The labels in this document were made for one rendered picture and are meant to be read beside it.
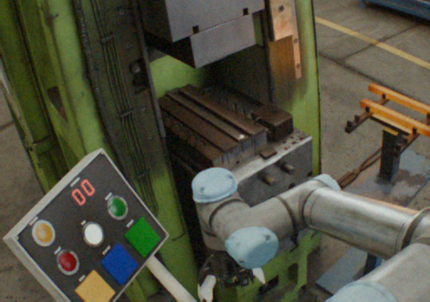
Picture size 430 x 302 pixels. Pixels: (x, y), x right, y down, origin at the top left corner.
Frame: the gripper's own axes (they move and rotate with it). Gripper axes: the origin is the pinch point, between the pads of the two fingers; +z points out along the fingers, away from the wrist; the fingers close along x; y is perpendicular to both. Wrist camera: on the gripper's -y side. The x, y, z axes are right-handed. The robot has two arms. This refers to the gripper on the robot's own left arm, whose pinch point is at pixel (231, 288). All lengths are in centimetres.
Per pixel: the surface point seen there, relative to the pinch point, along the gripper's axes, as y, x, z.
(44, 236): -10.7, -36.3, -22.6
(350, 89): -202, 160, 93
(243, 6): -48, 27, -46
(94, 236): -14.4, -26.0, -15.2
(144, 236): -17.9, -15.0, -7.5
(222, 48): -45, 19, -36
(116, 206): -21.5, -18.9, -16.1
